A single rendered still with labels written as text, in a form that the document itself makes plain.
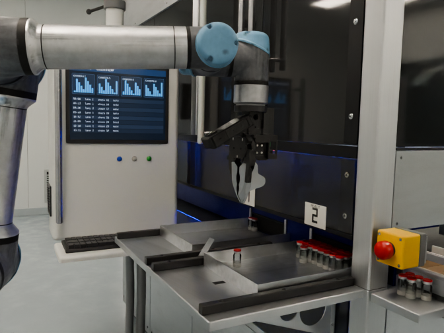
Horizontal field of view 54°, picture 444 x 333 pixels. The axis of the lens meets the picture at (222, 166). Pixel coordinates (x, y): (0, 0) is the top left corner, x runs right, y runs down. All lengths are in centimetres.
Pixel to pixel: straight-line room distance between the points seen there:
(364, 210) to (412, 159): 17
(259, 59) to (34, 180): 555
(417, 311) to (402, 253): 12
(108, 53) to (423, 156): 76
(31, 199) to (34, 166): 43
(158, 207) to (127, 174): 19
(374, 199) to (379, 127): 16
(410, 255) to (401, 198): 16
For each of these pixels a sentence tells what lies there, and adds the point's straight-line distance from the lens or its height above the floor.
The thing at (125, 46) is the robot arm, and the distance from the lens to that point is 79.
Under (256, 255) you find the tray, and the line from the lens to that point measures 127.
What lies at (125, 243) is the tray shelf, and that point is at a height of 88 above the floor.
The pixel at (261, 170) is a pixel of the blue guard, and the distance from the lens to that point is 139.
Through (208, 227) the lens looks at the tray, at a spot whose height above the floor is 89.
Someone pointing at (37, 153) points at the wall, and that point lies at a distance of 630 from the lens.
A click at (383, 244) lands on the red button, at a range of 100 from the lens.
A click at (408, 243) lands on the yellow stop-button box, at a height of 102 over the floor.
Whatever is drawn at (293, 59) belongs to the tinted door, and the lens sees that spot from 130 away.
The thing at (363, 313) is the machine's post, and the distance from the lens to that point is 112.
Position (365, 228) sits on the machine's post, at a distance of 107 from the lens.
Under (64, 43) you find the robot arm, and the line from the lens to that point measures 80.
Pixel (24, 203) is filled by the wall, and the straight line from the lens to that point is 637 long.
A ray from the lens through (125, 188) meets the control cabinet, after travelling 180.
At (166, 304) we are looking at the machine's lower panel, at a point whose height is 36.
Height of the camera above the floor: 125
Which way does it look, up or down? 5 degrees down
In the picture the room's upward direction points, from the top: 1 degrees clockwise
